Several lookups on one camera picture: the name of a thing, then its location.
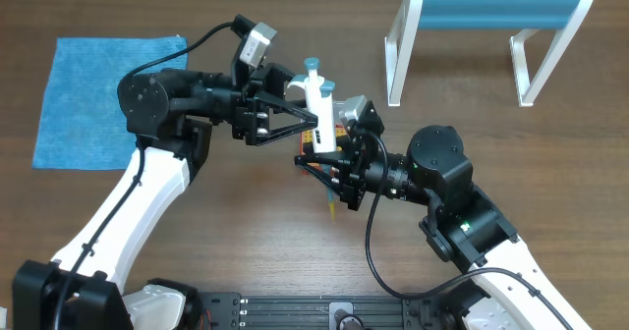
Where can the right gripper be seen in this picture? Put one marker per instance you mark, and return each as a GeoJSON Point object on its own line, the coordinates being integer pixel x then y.
{"type": "Point", "coordinates": [358, 173]}

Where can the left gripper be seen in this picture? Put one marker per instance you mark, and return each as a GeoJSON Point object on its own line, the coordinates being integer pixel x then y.
{"type": "Point", "coordinates": [245, 119]}

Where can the white pipette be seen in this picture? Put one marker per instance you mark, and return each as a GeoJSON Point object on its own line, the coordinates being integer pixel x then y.
{"type": "Point", "coordinates": [322, 119]}

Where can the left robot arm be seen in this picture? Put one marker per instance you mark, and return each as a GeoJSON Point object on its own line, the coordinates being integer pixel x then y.
{"type": "Point", "coordinates": [147, 192]}

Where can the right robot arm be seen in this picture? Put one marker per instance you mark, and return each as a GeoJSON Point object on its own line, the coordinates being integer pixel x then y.
{"type": "Point", "coordinates": [496, 256]}

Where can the red and yellow tip box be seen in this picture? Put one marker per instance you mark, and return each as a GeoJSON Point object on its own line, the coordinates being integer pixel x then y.
{"type": "Point", "coordinates": [306, 141]}

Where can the blue cloth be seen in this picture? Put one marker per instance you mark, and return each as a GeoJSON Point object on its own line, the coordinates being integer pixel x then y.
{"type": "Point", "coordinates": [83, 104]}

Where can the white and blue stand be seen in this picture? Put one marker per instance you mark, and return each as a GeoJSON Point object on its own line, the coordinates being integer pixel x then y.
{"type": "Point", "coordinates": [491, 10]}

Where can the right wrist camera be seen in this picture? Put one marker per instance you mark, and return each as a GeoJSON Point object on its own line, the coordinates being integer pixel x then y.
{"type": "Point", "coordinates": [351, 109]}

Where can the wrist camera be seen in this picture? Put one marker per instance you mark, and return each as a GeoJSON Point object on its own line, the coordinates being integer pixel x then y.
{"type": "Point", "coordinates": [351, 109]}
{"type": "Point", "coordinates": [256, 45]}

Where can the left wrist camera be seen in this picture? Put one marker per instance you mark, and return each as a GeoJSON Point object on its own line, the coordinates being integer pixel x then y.
{"type": "Point", "coordinates": [256, 45]}

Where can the mounting rail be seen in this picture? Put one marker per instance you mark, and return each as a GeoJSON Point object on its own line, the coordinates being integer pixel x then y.
{"type": "Point", "coordinates": [304, 313]}

